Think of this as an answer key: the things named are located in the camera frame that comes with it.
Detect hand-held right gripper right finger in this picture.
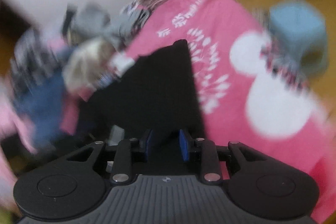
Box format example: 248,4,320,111
179,129,266,185

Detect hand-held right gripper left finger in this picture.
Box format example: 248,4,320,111
66,129,154,184

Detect black printed t-shirt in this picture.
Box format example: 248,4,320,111
76,39,206,177

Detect cream fleece garment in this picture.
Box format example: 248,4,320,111
63,39,118,90

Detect blue jeans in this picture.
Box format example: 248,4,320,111
13,48,76,146

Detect pink floral blanket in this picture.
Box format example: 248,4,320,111
60,0,336,224

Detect grey garment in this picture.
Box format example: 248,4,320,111
71,4,126,46

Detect grey plaid shirt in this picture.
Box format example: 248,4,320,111
10,30,61,88

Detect light blue stool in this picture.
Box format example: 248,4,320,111
269,0,328,77

